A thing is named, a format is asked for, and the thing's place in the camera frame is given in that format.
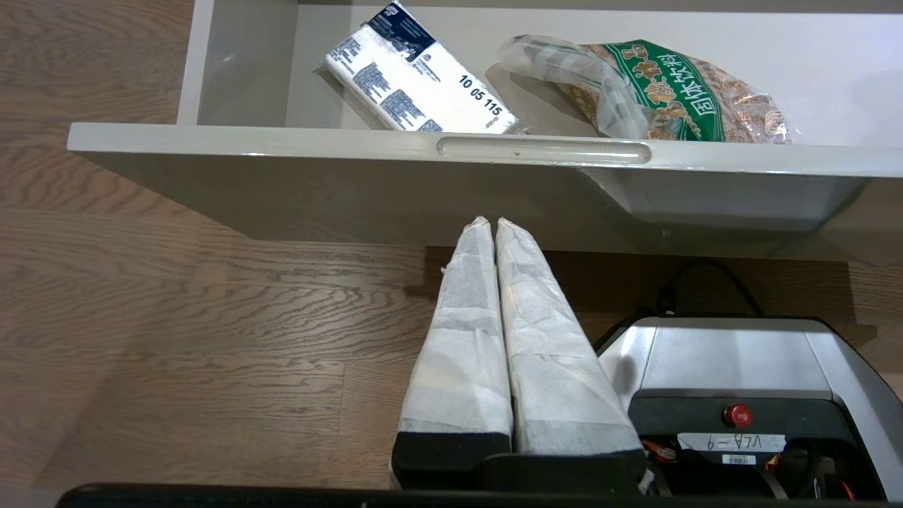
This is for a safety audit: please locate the white cabinet drawer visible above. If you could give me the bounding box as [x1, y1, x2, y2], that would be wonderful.
[67, 0, 903, 248]

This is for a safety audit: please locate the white blue tissue pack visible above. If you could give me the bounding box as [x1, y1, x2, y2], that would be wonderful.
[321, 0, 526, 135]

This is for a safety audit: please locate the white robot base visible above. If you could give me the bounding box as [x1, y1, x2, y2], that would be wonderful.
[595, 315, 903, 503]

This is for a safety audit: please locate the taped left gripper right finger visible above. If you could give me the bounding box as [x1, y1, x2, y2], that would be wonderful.
[496, 217, 644, 456]

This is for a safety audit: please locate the white handwritten label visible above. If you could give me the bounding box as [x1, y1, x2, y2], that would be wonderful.
[677, 433, 787, 454]

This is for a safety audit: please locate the black base cable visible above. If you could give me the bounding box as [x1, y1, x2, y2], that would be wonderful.
[649, 260, 764, 318]

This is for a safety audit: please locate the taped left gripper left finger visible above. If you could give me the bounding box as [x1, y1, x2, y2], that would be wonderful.
[397, 217, 514, 435]

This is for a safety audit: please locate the green label snack bag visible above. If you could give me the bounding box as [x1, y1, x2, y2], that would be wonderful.
[494, 34, 794, 145]

